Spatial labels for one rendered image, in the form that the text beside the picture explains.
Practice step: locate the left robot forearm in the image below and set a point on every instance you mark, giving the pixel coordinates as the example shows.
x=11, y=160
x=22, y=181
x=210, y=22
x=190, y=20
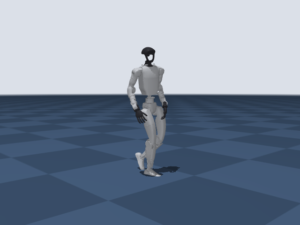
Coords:
x=161, y=96

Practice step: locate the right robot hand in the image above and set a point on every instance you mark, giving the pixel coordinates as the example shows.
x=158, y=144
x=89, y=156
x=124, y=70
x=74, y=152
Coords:
x=139, y=115

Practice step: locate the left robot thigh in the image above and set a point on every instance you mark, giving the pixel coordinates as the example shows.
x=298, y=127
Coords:
x=160, y=124

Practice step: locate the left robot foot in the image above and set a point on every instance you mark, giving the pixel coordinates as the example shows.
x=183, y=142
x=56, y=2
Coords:
x=140, y=162

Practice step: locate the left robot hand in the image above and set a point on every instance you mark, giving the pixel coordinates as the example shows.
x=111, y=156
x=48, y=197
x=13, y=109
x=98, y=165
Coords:
x=165, y=109

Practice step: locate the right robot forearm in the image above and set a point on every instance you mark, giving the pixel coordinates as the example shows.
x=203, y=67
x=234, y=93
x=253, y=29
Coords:
x=132, y=98

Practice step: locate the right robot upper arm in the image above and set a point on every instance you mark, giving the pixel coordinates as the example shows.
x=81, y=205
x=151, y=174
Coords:
x=136, y=72

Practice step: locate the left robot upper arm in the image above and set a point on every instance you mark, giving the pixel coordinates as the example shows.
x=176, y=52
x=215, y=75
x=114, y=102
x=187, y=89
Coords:
x=161, y=71

